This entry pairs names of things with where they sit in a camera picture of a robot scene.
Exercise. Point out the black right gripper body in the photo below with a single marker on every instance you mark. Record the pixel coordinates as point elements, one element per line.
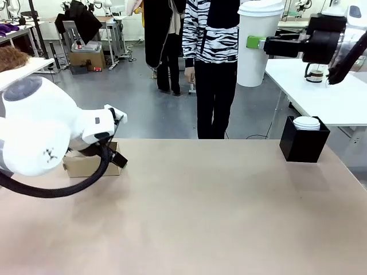
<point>322,47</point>

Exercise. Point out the black green-padded right gripper finger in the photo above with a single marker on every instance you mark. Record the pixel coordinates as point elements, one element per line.
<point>282,48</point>
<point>295,36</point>

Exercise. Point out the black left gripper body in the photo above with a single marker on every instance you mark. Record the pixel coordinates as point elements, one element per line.
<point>86,150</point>

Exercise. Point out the white paper cup with lid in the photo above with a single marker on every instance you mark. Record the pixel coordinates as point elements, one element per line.
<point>258,66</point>

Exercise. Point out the person's right forearm zebra sleeve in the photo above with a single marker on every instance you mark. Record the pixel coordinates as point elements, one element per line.
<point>189,48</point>

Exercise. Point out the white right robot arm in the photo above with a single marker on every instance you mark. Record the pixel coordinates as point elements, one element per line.
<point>357,14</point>

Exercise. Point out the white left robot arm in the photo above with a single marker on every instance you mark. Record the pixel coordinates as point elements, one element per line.
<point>37,129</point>

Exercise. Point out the brown cardboard cup carrier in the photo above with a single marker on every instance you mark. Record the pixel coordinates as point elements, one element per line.
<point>83,167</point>

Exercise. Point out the stack of white cup lids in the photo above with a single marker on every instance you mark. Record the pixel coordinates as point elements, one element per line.
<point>306,123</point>

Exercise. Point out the person's right hand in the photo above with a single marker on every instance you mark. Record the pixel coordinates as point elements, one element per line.
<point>189,74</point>

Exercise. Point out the glass french press coffee pot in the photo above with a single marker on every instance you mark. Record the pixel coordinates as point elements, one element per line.
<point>314,75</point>

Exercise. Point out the large white side table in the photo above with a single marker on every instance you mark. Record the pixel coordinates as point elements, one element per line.
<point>315,97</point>

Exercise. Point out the person in zebra hoodie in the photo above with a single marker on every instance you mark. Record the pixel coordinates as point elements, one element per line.
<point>212,43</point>

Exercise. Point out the brown cardboard storage box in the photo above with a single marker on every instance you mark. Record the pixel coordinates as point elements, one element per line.
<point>86,58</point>

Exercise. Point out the black square lid box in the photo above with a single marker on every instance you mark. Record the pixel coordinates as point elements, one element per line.
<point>304,146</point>

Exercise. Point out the white table with wig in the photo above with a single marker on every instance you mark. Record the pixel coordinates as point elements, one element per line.
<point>23,71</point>

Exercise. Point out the clear plastic bin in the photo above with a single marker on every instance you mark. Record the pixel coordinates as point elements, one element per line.
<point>89,46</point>

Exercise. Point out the brown hair wig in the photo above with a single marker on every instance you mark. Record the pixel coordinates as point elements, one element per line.
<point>13,58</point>

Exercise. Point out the person in black clothes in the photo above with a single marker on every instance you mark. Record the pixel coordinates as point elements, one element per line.
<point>160,43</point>

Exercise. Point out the black jacket on chair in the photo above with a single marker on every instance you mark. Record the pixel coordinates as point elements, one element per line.
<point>80,20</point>

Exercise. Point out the black tripod pole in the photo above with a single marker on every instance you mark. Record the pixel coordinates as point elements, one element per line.
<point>38,28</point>

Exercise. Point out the purple cloth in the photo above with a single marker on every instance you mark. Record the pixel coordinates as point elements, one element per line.
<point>8,28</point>

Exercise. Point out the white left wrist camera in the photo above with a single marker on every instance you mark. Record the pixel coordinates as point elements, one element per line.
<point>119,114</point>

